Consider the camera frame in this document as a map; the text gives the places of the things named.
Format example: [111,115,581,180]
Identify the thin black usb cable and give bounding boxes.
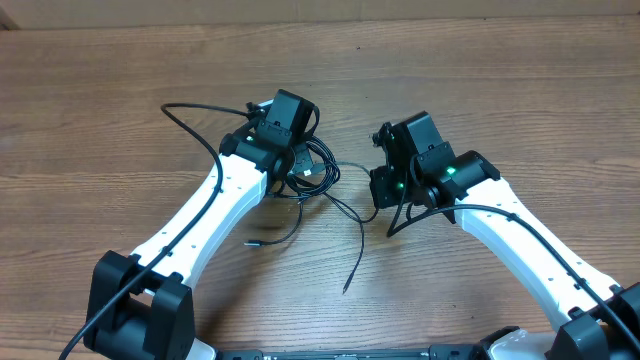
[243,159,380,295]

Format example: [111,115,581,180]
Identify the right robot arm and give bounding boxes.
[370,111,639,359]

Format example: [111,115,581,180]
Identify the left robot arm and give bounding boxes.
[73,90,319,359]

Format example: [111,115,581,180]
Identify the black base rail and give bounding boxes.
[215,344,490,360]

